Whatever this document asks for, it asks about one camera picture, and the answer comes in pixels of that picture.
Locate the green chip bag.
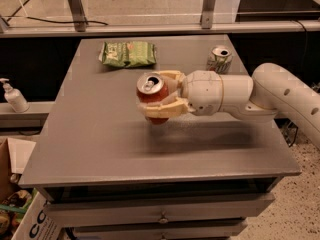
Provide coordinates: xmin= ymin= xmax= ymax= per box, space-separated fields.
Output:
xmin=99 ymin=41 xmax=156 ymax=68

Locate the brown cardboard box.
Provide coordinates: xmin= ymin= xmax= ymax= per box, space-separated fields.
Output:
xmin=0 ymin=137 xmax=35 ymax=201

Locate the white green soda can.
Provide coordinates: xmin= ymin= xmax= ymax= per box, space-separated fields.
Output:
xmin=206 ymin=45 xmax=233 ymax=74

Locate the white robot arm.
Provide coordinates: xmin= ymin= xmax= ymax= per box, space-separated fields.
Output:
xmin=136 ymin=63 xmax=320 ymax=147

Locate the black cable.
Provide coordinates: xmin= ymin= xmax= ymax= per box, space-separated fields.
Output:
xmin=5 ymin=0 xmax=109 ymax=27

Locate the red coca-cola can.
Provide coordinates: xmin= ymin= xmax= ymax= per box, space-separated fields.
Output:
xmin=135 ymin=72 xmax=171 ymax=126

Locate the metal railing frame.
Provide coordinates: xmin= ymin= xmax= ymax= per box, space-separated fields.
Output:
xmin=0 ymin=0 xmax=320 ymax=38

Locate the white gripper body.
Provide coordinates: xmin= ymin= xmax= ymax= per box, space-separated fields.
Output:
xmin=166 ymin=70 xmax=223 ymax=116

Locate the grey drawer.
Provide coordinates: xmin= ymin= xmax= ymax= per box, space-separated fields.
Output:
xmin=45 ymin=193 xmax=275 ymax=227
xmin=74 ymin=219 xmax=247 ymax=240

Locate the white cardboard box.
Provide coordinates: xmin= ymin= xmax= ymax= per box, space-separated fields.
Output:
xmin=11 ymin=193 xmax=61 ymax=240

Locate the grey drawer cabinet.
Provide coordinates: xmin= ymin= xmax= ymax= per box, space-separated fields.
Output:
xmin=18 ymin=34 xmax=303 ymax=240

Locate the upper grey drawer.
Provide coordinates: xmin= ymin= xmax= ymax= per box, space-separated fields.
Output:
xmin=45 ymin=193 xmax=275 ymax=227

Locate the white pump bottle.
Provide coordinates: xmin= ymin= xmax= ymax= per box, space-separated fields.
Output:
xmin=0 ymin=78 xmax=29 ymax=113

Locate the lower grey drawer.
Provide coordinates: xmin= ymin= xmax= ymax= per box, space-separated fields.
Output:
xmin=74 ymin=219 xmax=247 ymax=240

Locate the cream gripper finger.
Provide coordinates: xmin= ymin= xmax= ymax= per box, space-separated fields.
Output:
xmin=138 ymin=97 xmax=192 ymax=118
xmin=155 ymin=70 xmax=185 ymax=84

